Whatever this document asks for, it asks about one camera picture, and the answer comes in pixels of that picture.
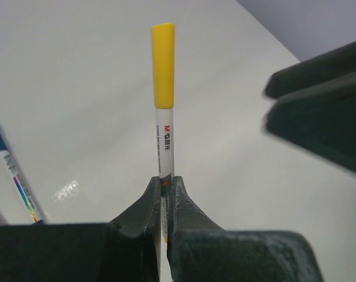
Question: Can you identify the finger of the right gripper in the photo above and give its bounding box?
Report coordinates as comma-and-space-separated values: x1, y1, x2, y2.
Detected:
264, 41, 356, 99
261, 69, 356, 180

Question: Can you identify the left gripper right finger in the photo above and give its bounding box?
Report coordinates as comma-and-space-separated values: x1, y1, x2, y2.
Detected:
167, 176, 323, 281

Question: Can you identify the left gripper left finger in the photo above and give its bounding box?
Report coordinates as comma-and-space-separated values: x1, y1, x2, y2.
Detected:
0, 177, 161, 281

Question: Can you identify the yellow marker pen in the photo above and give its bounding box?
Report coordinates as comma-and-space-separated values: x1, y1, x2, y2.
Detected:
155, 107, 174, 241

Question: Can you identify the blue marker pen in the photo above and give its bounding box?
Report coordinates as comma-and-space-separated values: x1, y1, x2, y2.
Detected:
0, 148, 45, 225

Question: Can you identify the yellow pen cap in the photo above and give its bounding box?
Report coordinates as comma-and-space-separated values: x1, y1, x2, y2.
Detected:
151, 22, 175, 109

